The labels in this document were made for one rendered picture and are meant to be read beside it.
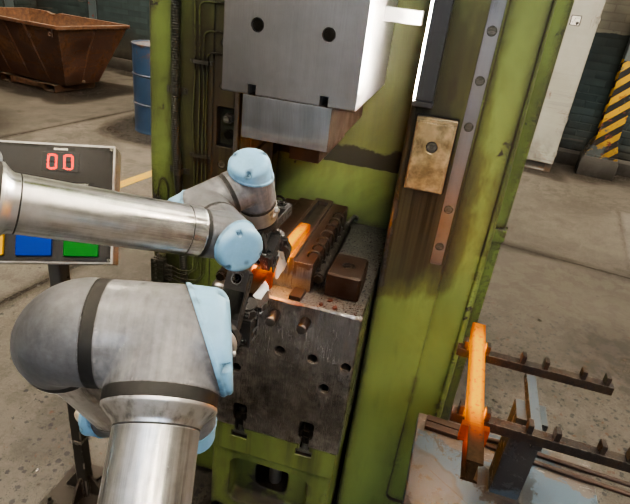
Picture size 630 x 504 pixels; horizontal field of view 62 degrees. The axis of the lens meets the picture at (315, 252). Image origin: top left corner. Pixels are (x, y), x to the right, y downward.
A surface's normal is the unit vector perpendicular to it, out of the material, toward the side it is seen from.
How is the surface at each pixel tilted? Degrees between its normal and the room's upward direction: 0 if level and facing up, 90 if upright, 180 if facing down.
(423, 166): 90
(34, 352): 81
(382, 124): 90
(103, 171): 60
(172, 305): 22
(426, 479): 0
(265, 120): 90
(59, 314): 39
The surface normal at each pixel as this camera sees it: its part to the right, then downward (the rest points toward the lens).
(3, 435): 0.11, -0.89
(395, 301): -0.25, 0.41
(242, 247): 0.49, 0.44
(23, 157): 0.21, -0.04
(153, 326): 0.07, -0.40
